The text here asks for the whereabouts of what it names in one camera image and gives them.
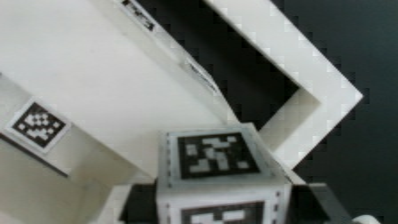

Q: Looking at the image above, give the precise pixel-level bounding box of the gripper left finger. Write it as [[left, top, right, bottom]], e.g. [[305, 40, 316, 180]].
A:
[[87, 184, 133, 224]]

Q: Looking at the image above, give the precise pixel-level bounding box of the white right fence rail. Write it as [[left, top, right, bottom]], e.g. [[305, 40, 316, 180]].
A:
[[204, 0, 362, 169]]

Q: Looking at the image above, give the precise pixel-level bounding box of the white tagged cube front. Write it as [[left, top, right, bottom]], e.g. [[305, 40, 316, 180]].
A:
[[156, 124, 291, 224]]

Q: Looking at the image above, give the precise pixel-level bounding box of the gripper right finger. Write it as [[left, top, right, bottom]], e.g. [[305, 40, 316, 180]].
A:
[[309, 183, 367, 224]]

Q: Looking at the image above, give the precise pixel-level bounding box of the white chair part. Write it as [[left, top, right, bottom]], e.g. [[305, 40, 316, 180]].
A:
[[0, 0, 238, 224]]

